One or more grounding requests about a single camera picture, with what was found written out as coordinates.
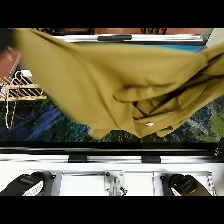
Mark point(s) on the mustard yellow shirt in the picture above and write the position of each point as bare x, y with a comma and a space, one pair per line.
100, 73

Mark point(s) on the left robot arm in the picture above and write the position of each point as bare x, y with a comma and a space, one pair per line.
26, 185

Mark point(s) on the brown clothes hanger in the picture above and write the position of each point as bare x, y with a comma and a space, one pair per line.
30, 98
23, 86

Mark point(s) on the cardboard box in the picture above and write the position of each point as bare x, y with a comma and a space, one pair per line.
217, 36

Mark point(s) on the silver frame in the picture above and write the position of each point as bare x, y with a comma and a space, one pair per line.
133, 165

